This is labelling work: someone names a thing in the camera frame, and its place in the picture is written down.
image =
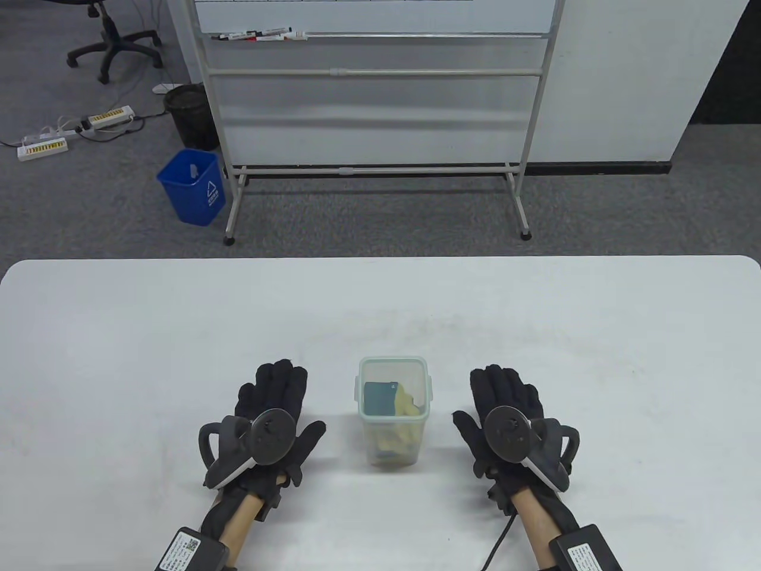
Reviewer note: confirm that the white rolling whiteboard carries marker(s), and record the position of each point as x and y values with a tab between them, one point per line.
357	15

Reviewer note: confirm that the blue trash bin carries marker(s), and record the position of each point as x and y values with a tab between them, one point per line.
190	196

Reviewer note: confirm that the person's left hand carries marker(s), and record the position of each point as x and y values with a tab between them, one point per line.
276	386

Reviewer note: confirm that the white power strip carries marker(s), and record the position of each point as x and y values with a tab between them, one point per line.
43	148
113	116

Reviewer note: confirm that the black wrist sensor box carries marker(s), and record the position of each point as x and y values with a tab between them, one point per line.
190	550
585	550

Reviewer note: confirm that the black white VR controller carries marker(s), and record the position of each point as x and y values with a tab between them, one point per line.
508	434
270	437

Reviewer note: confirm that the person's right hand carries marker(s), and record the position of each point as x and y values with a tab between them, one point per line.
505	386

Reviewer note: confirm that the person's right forearm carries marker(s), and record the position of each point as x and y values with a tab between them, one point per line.
535	523

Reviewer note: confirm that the clear plastic airtight container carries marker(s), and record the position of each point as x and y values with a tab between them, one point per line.
395	458

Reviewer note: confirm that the clear plastic container lid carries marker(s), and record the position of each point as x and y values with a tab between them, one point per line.
392	369

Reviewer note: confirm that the black mesh wastebasket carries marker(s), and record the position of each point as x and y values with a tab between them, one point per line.
190	119

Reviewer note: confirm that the white black-capped marker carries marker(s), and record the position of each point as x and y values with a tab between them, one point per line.
274	30
238	35

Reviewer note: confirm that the black office chair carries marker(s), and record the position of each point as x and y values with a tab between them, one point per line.
113	44

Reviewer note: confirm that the person's left forearm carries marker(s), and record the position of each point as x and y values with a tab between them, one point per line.
241	523

